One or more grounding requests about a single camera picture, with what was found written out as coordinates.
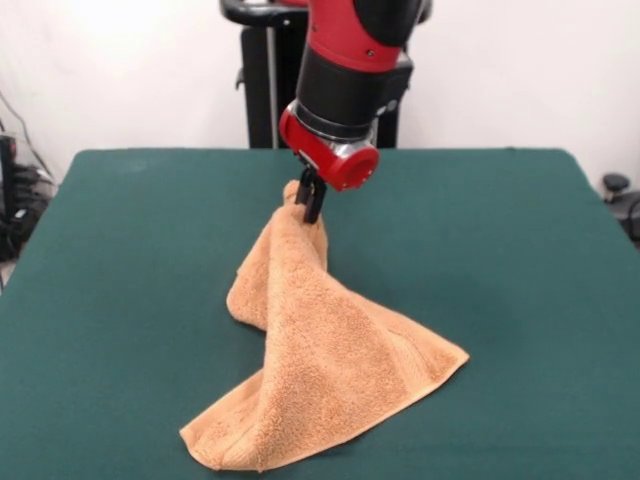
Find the dark green table cloth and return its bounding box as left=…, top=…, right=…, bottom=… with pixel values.
left=0, top=146, right=640, bottom=480

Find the grey cable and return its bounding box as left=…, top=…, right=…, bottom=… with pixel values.
left=0, top=92, right=56, bottom=181

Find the black office chair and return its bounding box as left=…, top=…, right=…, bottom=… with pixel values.
left=602, top=172, right=640, bottom=249

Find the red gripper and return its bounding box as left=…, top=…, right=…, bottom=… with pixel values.
left=278, top=102, right=381, bottom=225

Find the orange terry towel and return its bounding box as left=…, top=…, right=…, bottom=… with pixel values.
left=178, top=179, right=471, bottom=474

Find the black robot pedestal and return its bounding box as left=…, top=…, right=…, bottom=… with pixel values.
left=218, top=0, right=432, bottom=150

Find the black computer case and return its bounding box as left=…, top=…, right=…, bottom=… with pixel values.
left=0, top=132, right=20, bottom=221

